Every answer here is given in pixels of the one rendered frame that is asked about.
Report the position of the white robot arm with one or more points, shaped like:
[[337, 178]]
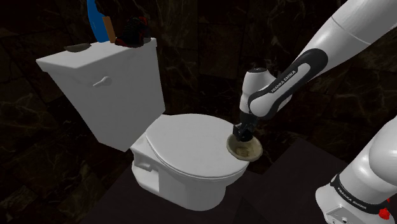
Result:
[[335, 40]]

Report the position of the black and red toy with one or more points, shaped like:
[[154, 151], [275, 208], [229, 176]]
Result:
[[134, 32]]

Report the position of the brown flat box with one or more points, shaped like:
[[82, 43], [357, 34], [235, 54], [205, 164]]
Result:
[[109, 29]]

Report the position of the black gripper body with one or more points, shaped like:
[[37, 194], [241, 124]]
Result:
[[245, 124]]

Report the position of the white toilet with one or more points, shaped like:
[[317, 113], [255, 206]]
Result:
[[124, 93]]

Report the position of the grey flat dish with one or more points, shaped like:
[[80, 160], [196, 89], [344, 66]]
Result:
[[77, 47]]

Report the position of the beige ceramic bowl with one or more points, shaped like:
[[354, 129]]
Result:
[[246, 152]]

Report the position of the blue bottle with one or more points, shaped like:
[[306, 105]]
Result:
[[96, 24]]

